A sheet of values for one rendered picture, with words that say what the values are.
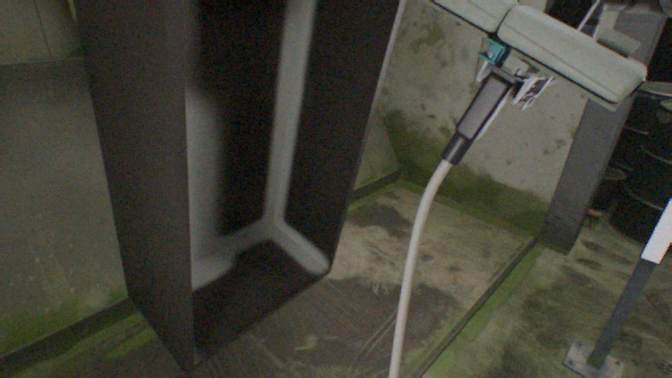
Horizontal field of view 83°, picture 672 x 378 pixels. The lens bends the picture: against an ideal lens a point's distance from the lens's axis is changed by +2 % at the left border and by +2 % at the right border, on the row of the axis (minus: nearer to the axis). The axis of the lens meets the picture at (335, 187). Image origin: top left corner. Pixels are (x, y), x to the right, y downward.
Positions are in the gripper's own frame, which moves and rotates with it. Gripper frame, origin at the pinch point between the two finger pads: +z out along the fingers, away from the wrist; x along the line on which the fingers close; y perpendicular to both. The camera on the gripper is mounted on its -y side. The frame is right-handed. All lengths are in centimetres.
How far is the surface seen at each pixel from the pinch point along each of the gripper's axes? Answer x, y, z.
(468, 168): 25, 115, -201
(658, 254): -58, 52, -110
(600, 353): -78, 102, -113
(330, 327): 9, 146, -50
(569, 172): -23, 76, -197
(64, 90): 160, 107, -4
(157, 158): 39, 41, 21
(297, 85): 62, 48, -39
